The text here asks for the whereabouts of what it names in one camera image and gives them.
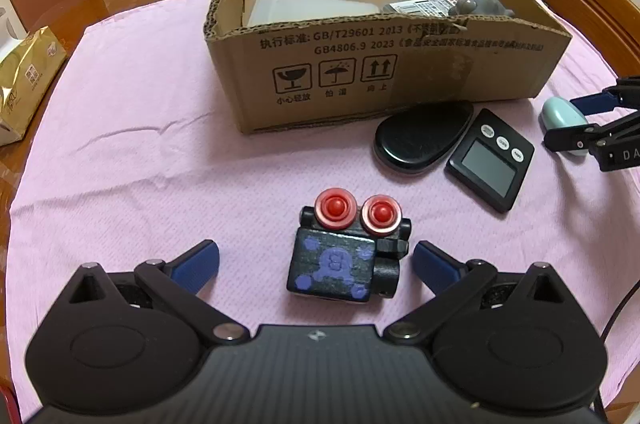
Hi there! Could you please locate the mint green earbud case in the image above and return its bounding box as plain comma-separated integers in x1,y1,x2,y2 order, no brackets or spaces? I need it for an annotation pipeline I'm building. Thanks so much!
539,96,588,133

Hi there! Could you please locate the black toy train engine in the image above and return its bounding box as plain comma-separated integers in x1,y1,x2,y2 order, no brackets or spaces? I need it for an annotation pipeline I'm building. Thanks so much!
286,188,412,303

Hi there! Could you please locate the brown cardboard box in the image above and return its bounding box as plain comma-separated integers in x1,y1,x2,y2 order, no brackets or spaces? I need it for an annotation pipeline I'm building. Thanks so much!
204,0,570,133

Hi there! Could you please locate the grey rubber cat toy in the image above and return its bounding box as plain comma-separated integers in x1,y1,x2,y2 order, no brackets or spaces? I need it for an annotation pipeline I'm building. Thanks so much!
448,0,515,17

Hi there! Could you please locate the gold tissue pack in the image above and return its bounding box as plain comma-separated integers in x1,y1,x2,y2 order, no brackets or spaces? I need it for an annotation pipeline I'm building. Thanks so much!
0,22,67,147

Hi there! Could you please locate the pink table cloth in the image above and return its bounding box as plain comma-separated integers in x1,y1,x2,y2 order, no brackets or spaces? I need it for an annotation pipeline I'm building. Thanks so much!
6,0,639,416

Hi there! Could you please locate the wooden chair right side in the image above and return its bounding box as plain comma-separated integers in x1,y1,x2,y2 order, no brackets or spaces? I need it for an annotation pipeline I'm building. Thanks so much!
542,0,640,78

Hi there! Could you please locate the white plastic bottle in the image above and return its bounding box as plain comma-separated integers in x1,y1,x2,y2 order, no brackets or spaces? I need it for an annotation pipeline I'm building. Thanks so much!
245,0,381,27

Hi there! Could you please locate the black oval case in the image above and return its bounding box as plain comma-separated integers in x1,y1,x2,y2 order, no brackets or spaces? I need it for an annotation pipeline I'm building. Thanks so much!
373,101,474,175

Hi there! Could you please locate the black digital timer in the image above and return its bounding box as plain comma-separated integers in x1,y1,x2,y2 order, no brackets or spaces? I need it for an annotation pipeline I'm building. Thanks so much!
446,109,535,214

